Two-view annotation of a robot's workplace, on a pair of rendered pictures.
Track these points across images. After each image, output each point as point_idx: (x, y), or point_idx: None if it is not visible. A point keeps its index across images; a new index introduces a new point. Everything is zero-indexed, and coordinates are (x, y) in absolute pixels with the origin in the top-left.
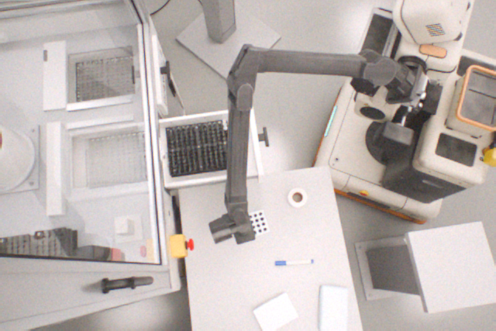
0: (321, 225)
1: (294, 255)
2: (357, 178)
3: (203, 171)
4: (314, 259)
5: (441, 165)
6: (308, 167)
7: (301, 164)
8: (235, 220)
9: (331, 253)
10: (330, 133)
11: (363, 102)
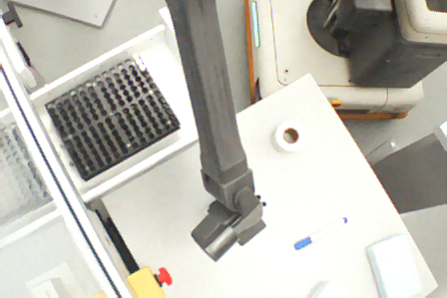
0: (335, 163)
1: (317, 222)
2: (322, 87)
3: (134, 151)
4: (345, 216)
5: (440, 23)
6: (244, 98)
7: (233, 99)
8: (242, 209)
9: (364, 197)
10: (263, 40)
11: None
